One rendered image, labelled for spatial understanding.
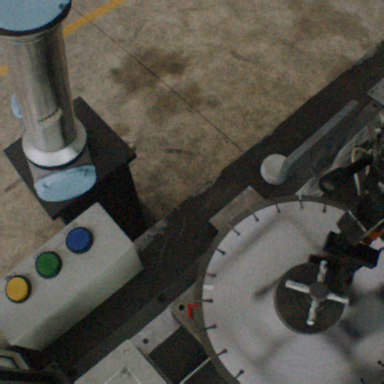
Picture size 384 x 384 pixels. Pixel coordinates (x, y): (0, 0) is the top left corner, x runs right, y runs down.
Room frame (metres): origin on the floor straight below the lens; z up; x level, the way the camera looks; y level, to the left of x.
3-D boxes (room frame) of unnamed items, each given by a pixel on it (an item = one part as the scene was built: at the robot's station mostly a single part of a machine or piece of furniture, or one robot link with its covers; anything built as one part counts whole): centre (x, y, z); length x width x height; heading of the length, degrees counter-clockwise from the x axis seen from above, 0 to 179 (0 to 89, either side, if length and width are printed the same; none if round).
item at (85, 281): (0.18, 0.24, 0.82); 0.28 x 0.11 x 0.15; 131
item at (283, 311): (0.12, -0.18, 0.96); 0.11 x 0.11 x 0.03
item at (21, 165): (0.52, 0.31, 0.37); 0.40 x 0.40 x 0.75; 41
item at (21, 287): (0.15, 0.31, 0.90); 0.04 x 0.04 x 0.02
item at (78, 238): (0.24, 0.20, 0.90); 0.04 x 0.04 x 0.02
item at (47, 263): (0.19, 0.25, 0.90); 0.04 x 0.04 x 0.02
